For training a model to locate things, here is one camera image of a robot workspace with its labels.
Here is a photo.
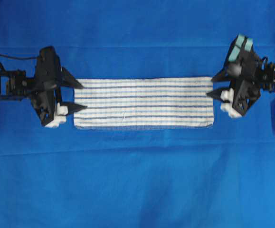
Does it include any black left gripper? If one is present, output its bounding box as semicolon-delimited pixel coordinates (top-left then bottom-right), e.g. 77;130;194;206
29;64;88;129

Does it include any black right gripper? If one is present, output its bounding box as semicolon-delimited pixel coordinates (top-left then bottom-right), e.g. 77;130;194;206
206;63;261;118

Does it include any white blue striped towel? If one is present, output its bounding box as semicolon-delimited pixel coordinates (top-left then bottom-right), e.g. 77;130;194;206
74;76;214;130

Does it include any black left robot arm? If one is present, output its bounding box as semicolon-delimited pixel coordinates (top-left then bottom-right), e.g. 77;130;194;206
0;62;87;127

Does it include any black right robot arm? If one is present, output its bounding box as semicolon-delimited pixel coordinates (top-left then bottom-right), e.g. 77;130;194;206
206;57;275;118

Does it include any blue table cloth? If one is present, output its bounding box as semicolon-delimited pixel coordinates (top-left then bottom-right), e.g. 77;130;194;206
0;0;275;228

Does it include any right wrist camera teal tape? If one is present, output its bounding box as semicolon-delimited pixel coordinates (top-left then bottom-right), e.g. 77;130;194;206
224;34;260;66

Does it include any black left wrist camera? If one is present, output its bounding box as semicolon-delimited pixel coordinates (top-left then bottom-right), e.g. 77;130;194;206
37;46;61;72

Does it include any black left camera cable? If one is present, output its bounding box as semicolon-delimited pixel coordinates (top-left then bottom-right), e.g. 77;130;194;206
0;51;40;60

